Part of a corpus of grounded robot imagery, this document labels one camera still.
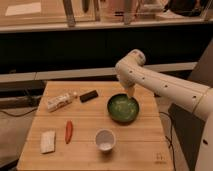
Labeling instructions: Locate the black eraser block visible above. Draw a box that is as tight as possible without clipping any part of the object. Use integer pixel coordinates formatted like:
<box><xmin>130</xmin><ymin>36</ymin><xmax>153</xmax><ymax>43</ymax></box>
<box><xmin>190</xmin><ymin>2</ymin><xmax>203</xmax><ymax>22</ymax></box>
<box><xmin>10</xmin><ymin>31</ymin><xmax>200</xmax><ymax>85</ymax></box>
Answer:
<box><xmin>80</xmin><ymin>90</ymin><xmax>98</xmax><ymax>103</ymax></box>

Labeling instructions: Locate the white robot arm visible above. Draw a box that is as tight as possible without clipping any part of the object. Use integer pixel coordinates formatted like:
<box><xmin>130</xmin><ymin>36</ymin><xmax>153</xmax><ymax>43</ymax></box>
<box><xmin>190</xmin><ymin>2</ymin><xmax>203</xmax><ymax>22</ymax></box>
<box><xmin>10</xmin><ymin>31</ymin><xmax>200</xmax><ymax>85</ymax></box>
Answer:
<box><xmin>115</xmin><ymin>49</ymin><xmax>213</xmax><ymax>171</ymax></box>

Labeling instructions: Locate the green bowl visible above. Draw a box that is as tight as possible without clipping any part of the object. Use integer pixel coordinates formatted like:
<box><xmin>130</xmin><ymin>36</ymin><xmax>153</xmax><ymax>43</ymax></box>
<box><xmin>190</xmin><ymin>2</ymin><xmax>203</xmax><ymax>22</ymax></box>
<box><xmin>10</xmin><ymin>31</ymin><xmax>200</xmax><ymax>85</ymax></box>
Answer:
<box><xmin>107</xmin><ymin>94</ymin><xmax>140</xmax><ymax>123</ymax></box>

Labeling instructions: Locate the white cup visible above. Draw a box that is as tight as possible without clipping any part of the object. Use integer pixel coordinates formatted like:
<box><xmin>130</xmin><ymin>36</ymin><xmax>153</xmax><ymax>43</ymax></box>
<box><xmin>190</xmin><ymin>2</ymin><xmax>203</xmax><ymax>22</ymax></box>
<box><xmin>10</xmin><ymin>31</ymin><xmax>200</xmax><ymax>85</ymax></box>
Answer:
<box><xmin>95</xmin><ymin>129</ymin><xmax>116</xmax><ymax>153</ymax></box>

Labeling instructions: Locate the white sponge block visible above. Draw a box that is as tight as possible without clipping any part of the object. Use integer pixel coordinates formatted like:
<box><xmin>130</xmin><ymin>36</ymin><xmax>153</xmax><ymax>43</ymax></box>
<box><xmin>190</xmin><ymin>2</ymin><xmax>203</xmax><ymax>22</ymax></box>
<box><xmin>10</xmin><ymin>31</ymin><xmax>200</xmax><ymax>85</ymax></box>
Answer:
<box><xmin>40</xmin><ymin>131</ymin><xmax>56</xmax><ymax>154</ymax></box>

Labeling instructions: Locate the white paper sheet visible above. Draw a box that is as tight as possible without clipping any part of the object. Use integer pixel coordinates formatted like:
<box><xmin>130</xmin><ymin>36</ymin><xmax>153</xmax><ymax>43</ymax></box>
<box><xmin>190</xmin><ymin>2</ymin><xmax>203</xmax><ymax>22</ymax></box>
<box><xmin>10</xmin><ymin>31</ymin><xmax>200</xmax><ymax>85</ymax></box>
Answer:
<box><xmin>5</xmin><ymin>2</ymin><xmax>41</xmax><ymax>16</ymax></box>

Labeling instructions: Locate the black cable on floor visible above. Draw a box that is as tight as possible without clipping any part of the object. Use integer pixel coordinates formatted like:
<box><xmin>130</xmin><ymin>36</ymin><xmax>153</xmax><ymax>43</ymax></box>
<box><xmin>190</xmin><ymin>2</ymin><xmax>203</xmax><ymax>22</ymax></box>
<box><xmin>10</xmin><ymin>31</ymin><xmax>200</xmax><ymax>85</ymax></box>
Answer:
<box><xmin>0</xmin><ymin>107</ymin><xmax>38</xmax><ymax>118</ymax></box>

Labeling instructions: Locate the metal frame post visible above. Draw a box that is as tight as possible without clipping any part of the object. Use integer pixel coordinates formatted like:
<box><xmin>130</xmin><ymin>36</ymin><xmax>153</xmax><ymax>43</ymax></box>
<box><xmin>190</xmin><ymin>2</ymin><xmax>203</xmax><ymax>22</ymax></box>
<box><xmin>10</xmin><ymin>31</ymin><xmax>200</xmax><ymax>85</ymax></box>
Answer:
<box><xmin>63</xmin><ymin>0</ymin><xmax>75</xmax><ymax>27</ymax></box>

